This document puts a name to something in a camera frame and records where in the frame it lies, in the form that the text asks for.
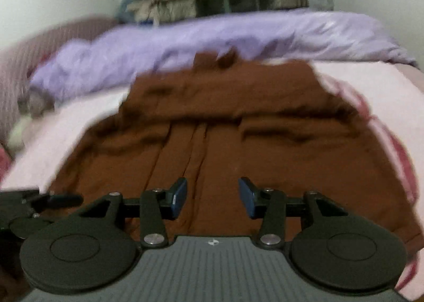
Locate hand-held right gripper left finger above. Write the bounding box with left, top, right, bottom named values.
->
left=78, top=177, right=188, bottom=250

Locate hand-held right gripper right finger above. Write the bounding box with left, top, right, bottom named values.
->
left=238, top=176, right=349, bottom=251

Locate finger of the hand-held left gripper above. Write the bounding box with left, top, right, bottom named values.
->
left=20, top=190, right=84, bottom=214

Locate brown garment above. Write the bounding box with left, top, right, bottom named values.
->
left=43, top=51, right=424, bottom=256

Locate pale green cloth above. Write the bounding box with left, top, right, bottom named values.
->
left=7, top=118, right=32, bottom=152

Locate grey fuzzy cloth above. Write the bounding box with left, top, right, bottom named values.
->
left=17, top=89, right=55, bottom=119

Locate mauve quilted pillow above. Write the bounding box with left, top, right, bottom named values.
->
left=0, top=15, right=117, bottom=152

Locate purple quilt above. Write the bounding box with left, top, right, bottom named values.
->
left=29, top=10, right=418, bottom=103

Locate pink printed bed sheet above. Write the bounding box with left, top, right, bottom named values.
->
left=0, top=59, right=424, bottom=302

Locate blue and beige cloth heap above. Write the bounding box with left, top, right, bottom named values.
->
left=115, top=0, right=161, bottom=25

